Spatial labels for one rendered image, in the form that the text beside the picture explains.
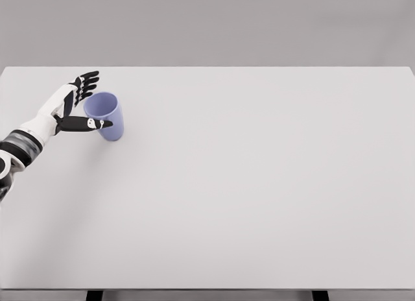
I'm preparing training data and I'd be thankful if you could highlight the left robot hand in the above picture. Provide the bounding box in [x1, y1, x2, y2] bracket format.
[36, 70, 114, 136]

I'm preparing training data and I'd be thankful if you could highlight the lavender blue cup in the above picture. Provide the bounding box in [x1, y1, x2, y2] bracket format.
[83, 91, 125, 142]

